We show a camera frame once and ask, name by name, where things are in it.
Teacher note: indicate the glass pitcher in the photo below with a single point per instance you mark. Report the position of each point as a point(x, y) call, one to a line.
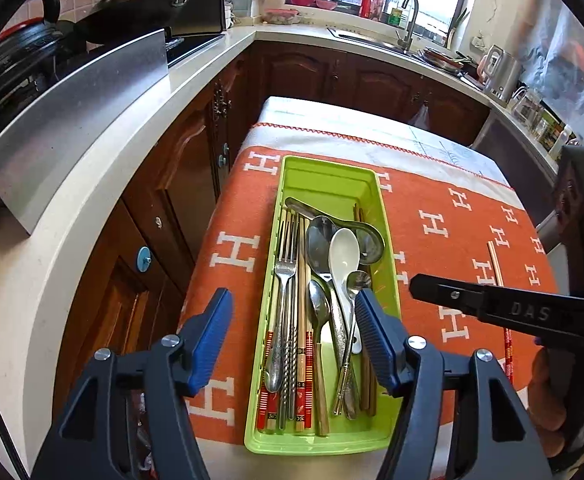
point(524, 105)

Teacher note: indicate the orange printed blanket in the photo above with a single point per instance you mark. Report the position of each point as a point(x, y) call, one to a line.
point(446, 260)

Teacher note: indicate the green box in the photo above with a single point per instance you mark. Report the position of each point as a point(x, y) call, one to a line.
point(546, 127)

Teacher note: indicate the large metal spoon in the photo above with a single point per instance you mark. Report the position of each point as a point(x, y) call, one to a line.
point(322, 247)

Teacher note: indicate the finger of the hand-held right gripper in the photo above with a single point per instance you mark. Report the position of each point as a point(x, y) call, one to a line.
point(471, 300)

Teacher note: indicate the metal soup spoon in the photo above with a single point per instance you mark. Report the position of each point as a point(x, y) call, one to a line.
point(371, 245)

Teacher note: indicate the black pressure cooker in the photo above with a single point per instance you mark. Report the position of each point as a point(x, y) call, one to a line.
point(17, 55)

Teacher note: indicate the white plastic bottle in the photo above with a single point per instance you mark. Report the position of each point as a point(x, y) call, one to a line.
point(560, 140)

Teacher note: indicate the red bottle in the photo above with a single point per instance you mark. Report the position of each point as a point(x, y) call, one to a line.
point(366, 0)

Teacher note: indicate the large steel splash panel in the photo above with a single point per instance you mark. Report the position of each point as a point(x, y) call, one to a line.
point(77, 125)

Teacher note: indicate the white wall outlet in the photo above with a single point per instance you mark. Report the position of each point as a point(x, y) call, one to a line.
point(479, 42)

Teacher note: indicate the green dish soap bottle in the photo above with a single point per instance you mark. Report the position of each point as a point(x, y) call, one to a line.
point(397, 15)

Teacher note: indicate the steel faucet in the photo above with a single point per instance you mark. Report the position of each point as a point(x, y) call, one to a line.
point(411, 22)

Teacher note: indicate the light tile-print table cover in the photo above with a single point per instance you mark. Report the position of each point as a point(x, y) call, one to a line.
point(371, 130)

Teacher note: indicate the brown wooden kitchen cabinets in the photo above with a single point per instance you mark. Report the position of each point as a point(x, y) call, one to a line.
point(297, 70)

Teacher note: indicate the black gas stove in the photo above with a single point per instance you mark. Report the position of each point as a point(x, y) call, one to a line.
point(192, 47)

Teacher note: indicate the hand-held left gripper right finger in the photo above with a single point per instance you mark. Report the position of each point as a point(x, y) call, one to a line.
point(371, 330)

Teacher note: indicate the large teal cabinet knob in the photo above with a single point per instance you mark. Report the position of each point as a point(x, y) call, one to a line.
point(143, 258)

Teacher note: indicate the steel sink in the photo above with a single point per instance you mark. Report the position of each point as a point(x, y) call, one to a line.
point(366, 40)

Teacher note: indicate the green plastic tray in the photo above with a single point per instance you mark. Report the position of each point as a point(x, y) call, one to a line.
point(332, 180)

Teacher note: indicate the person's right hand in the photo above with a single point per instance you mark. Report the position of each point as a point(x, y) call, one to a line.
point(546, 400)

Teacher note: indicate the white kitchen countertop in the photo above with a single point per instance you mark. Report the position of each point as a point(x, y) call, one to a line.
point(97, 220)

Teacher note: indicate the small metal spoon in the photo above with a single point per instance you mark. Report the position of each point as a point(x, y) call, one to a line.
point(318, 300)
point(359, 280)

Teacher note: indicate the metal fork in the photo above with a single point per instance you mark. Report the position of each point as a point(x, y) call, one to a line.
point(284, 272)

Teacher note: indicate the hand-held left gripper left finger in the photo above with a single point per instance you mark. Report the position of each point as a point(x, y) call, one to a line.
point(217, 330)

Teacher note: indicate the pink bowl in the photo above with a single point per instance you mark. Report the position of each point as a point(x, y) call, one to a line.
point(327, 3)

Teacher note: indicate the clear plastic bag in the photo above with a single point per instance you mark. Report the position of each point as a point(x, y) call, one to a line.
point(419, 115)

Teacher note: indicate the steel electric kettle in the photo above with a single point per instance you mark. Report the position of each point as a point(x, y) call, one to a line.
point(501, 77)

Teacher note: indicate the white ceramic spoon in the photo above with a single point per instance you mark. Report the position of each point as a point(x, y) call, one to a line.
point(344, 255)

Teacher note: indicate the pink bottle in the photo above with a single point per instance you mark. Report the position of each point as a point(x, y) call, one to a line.
point(379, 2)

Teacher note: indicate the food container pink lid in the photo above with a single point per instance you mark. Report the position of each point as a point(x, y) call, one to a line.
point(282, 15)

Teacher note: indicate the green onion stalks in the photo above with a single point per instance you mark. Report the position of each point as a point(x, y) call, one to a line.
point(459, 25)

